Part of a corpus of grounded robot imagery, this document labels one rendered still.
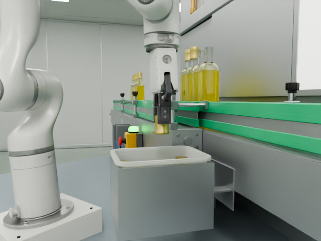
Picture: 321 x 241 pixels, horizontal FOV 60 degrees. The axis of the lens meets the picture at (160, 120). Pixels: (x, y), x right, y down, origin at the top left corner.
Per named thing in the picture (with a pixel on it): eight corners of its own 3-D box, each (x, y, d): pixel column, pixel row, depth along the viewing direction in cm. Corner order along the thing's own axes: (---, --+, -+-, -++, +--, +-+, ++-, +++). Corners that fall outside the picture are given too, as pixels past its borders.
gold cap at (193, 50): (200, 59, 101) (200, 46, 101) (191, 58, 101) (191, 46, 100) (197, 60, 105) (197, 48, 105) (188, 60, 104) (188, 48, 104)
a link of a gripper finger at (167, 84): (174, 81, 58) (170, 104, 61) (165, 65, 64) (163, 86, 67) (168, 81, 58) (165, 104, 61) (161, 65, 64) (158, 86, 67)
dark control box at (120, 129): (132, 141, 146) (132, 125, 146) (116, 141, 144) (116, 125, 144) (129, 138, 154) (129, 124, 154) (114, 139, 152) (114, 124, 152)
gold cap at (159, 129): (156, 135, 65) (155, 115, 64) (153, 133, 68) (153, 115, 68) (171, 134, 65) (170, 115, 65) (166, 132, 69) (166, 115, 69)
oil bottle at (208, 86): (219, 127, 91) (220, 61, 90) (203, 127, 90) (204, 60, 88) (211, 125, 97) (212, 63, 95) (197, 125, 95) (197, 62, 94)
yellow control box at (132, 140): (143, 150, 120) (143, 133, 119) (125, 151, 118) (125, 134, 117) (139, 147, 127) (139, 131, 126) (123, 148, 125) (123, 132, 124)
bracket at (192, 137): (203, 152, 83) (203, 128, 82) (172, 154, 80) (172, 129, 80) (197, 150, 86) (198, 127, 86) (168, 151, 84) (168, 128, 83)
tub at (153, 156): (215, 194, 64) (215, 157, 63) (117, 204, 58) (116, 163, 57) (187, 174, 81) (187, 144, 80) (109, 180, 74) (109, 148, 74)
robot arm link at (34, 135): (-2, 157, 76) (-14, 68, 74) (45, 144, 94) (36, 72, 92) (34, 156, 72) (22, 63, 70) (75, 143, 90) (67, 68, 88)
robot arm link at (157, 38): (185, 32, 61) (185, 46, 62) (173, 40, 70) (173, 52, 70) (147, 30, 60) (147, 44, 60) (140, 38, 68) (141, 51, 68)
